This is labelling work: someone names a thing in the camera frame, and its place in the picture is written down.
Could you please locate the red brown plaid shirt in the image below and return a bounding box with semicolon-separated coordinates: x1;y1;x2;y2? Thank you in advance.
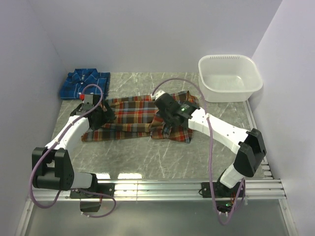
81;95;193;143

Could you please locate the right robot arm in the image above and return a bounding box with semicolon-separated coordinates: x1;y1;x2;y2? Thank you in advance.
151;90;267;197

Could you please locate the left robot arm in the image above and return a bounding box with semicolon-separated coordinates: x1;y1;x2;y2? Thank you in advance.
32;100;115;198

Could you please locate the blue plaid folded shirt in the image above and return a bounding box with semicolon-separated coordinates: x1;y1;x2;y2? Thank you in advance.
59;68;111;100

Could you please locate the white plastic basin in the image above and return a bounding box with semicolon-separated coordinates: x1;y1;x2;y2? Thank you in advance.
198;55;263;103

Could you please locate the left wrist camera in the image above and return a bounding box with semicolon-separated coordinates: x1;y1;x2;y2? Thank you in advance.
70;94;102;116

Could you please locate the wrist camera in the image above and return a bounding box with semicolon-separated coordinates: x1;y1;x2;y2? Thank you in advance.
151;90;165;101
70;94;102;116

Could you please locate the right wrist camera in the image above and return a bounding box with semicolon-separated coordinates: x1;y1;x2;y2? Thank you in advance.
151;90;165;101

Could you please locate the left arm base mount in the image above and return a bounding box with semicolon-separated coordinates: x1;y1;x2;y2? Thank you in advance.
69;183;115;199

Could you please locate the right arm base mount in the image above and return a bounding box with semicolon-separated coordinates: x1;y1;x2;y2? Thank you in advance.
199;181;247;199

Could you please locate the black box under rail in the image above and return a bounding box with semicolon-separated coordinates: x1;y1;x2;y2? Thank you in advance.
79;200;101;213

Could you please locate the aluminium rail frame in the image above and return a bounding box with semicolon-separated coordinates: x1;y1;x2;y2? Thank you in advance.
14;98;300;236

